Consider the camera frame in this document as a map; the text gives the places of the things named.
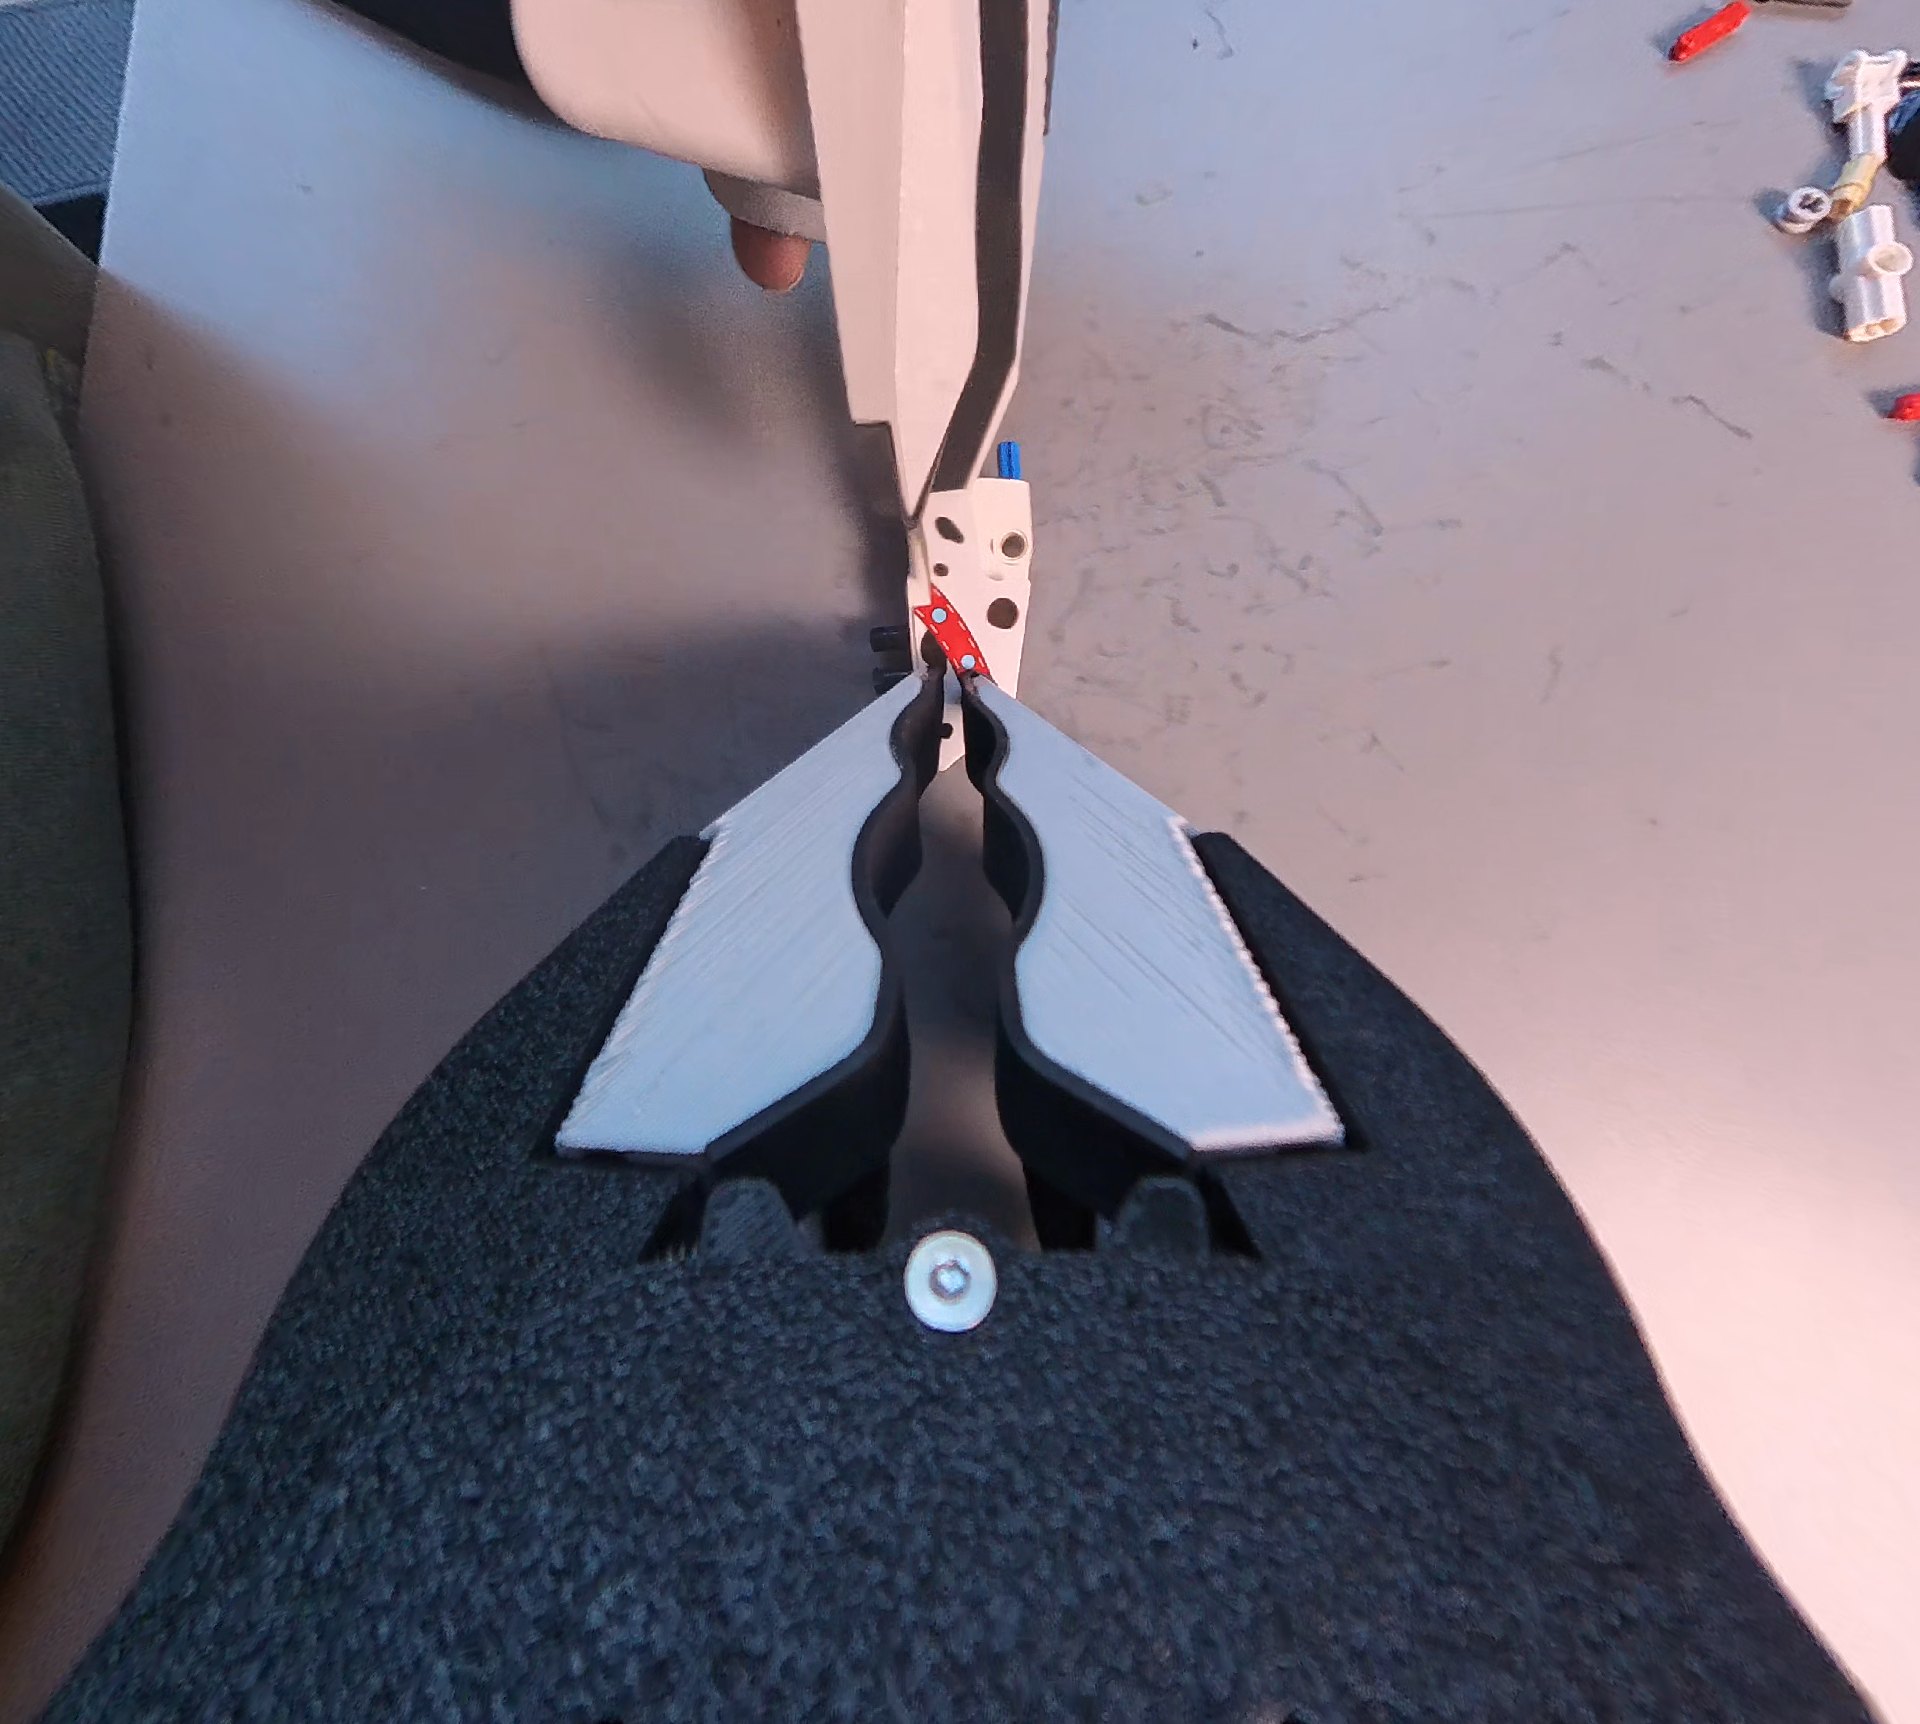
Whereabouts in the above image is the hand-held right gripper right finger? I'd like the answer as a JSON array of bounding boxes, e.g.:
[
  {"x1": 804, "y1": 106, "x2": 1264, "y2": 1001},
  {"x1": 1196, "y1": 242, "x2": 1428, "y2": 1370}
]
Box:
[{"x1": 957, "y1": 676, "x2": 1346, "y2": 1224}]

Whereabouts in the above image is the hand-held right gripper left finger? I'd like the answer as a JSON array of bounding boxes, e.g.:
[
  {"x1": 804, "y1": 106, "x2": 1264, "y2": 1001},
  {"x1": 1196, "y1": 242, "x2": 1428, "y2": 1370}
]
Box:
[{"x1": 555, "y1": 671, "x2": 951, "y2": 1218}]

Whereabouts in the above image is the white spotted lego panel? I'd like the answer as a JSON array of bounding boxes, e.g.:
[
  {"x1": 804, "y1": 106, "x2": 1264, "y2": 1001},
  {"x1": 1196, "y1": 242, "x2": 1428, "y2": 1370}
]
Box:
[{"x1": 865, "y1": 439, "x2": 1039, "y2": 766}]

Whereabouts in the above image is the white lego connector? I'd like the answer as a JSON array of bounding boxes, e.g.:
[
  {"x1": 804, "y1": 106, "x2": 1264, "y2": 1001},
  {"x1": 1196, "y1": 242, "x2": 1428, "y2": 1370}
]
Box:
[{"x1": 1827, "y1": 204, "x2": 1915, "y2": 345}]

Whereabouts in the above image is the white connector with tan pin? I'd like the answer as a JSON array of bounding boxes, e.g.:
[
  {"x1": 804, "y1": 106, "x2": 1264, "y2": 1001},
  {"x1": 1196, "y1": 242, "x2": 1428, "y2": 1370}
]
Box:
[{"x1": 1822, "y1": 46, "x2": 1913, "y2": 230}]

